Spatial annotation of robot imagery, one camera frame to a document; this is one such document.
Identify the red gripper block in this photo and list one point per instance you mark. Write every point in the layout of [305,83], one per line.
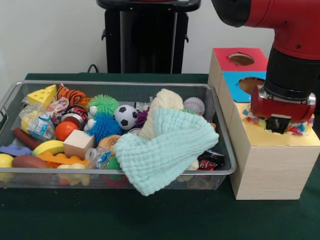
[282,110]

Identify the colourful spotted cloth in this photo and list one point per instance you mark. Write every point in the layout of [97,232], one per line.
[300,128]

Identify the cream knitted cloth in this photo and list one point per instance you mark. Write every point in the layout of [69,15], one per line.
[167,100]

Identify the light blue knitted cloth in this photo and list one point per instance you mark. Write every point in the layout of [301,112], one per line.
[162,150]

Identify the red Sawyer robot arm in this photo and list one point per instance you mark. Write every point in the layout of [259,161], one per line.
[290,72]

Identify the wooden box with three holes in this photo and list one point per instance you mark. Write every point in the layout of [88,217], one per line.
[270,172]

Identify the shallow mesh bin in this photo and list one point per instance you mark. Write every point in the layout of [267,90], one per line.
[125,91]

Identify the white toy baseball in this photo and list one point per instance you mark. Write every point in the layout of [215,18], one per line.
[194,106]

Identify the black and white soccer ball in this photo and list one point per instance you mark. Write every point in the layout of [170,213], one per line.
[126,116]

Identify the dark green tablecloth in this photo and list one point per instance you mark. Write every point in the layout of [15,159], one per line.
[150,215]

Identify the blue spiky toy with eyes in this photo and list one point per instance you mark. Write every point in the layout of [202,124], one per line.
[102,127]

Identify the green spiky ball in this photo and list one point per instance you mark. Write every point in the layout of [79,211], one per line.
[103,103]

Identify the orange tiger plush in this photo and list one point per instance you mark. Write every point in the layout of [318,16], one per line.
[71,96]

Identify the orange-red ball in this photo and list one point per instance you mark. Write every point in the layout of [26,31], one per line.
[65,130]

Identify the yellow toy banana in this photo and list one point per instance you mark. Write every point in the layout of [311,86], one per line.
[48,147]

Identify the yellow cheese wedge toy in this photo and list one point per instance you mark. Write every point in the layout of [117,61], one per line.
[42,94]

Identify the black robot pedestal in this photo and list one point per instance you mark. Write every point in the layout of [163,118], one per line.
[145,42]

